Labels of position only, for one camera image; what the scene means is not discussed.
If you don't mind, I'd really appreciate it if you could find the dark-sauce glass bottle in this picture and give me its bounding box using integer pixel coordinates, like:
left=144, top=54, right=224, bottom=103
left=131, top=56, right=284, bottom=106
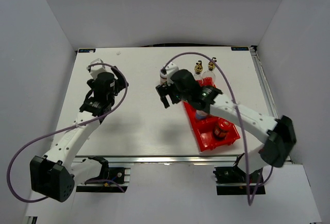
left=193, top=60, right=203, bottom=81

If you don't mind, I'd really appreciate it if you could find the blue-label spice shaker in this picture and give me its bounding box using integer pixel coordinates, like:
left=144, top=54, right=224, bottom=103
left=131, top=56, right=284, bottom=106
left=195, top=110, right=208, bottom=120

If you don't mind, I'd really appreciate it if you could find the clear glass bottle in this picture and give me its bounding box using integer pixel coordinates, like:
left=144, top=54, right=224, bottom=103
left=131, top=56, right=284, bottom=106
left=202, top=61, right=216, bottom=85

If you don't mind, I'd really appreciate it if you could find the red-lid sauce jar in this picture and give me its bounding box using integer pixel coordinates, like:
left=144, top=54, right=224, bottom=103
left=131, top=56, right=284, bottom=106
left=213, top=119, right=231, bottom=140

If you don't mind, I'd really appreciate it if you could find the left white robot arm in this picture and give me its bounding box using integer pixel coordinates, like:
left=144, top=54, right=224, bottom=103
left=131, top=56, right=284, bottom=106
left=29, top=63, right=128, bottom=202

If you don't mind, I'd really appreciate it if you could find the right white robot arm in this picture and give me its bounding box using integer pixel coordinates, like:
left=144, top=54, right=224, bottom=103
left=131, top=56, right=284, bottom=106
left=156, top=70, right=296, bottom=182

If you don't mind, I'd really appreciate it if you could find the white-lid chili jar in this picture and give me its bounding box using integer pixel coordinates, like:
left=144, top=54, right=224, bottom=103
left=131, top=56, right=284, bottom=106
left=159, top=70, right=167, bottom=84

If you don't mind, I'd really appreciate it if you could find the black logo sticker left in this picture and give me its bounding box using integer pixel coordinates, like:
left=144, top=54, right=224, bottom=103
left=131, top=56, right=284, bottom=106
left=78, top=48, right=96, bottom=53

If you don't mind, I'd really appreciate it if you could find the black logo sticker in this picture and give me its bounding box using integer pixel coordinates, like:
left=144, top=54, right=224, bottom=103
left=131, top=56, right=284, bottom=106
left=231, top=46, right=250, bottom=51
left=78, top=48, right=96, bottom=53

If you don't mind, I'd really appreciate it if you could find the black logo sticker right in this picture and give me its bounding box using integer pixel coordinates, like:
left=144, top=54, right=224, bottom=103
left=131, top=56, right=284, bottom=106
left=231, top=46, right=250, bottom=51

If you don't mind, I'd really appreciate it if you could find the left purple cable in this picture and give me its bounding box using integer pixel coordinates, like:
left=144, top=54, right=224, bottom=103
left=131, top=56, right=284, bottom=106
left=6, top=63, right=128, bottom=203

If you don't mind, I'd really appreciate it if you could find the purple cable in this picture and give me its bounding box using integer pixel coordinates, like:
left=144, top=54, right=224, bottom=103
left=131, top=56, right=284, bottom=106
left=6, top=63, right=128, bottom=203
left=161, top=52, right=274, bottom=206

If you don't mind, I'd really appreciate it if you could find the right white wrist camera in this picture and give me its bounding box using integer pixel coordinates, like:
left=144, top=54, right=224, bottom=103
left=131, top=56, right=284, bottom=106
left=161, top=62, right=179, bottom=85

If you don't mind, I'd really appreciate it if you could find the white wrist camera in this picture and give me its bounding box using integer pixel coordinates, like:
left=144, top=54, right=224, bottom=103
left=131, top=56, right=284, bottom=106
left=161, top=62, right=179, bottom=85
left=87, top=58, right=107, bottom=80

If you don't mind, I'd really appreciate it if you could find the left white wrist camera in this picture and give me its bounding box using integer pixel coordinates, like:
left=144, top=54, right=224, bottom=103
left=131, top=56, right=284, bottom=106
left=87, top=58, right=107, bottom=80

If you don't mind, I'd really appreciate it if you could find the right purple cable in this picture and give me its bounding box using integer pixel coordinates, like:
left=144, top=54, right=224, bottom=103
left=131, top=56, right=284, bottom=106
left=161, top=52, right=274, bottom=206

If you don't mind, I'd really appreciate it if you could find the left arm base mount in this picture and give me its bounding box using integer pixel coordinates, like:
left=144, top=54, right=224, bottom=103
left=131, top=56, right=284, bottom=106
left=69, top=156, right=130, bottom=193

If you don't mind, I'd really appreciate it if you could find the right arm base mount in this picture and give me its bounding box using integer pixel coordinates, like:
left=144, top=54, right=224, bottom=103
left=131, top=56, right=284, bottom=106
left=213, top=155, right=266, bottom=196

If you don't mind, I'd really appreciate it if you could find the aluminium table frame rail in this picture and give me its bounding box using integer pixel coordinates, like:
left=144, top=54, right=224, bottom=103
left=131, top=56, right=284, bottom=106
left=26, top=46, right=276, bottom=223

